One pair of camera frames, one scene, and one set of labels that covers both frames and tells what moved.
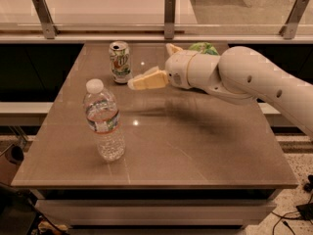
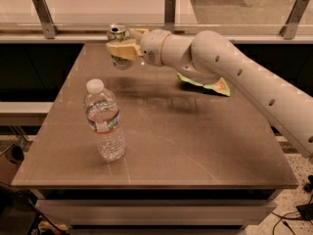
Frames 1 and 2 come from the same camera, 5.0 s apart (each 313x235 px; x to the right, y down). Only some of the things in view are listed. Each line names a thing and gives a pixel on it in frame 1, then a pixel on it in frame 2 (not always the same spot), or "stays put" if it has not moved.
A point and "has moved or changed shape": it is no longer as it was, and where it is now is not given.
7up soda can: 119,53 has moved or changed shape
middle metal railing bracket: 169,16 stays put
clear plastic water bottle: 103,117 stays put
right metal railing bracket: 290,27 stays put
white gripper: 177,68 to 153,47
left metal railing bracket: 47,23 stays put
